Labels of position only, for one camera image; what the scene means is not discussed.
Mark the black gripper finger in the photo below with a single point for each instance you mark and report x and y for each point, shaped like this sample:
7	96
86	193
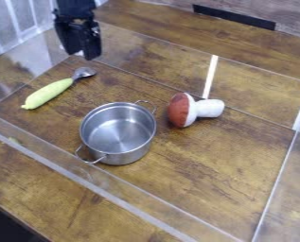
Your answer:
68	34
90	40

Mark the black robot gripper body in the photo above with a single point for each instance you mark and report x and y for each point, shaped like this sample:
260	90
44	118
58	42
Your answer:
71	10

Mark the stainless steel pot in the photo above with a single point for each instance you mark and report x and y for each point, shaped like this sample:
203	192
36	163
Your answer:
116	132

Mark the clear acrylic triangular stand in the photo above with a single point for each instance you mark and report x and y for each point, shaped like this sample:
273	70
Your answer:
62	46

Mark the black strip on table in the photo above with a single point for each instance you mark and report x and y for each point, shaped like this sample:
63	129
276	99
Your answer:
234	17

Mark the red toy mushroom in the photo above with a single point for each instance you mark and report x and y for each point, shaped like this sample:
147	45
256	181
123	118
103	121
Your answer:
183	109

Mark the clear acrylic front barrier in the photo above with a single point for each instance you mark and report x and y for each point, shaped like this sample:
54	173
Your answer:
158	212

